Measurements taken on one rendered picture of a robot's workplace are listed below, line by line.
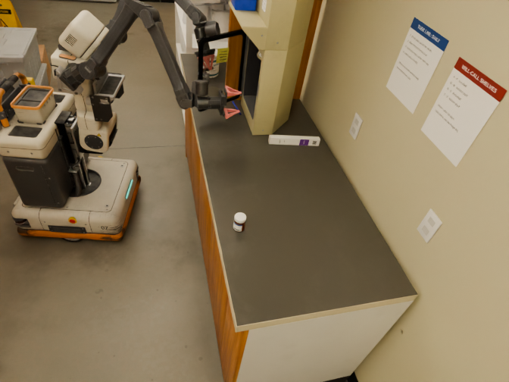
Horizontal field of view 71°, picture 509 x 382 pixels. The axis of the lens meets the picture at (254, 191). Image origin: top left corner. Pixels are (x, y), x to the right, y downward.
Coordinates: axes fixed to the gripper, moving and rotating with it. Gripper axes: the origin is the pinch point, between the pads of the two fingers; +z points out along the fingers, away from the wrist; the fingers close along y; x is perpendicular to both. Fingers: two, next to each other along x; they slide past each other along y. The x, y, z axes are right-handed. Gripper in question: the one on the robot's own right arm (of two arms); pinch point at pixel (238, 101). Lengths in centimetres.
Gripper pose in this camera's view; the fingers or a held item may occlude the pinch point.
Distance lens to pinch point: 173.5
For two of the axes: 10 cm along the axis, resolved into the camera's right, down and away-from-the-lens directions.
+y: 1.2, -7.2, -6.9
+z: 9.7, -0.8, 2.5
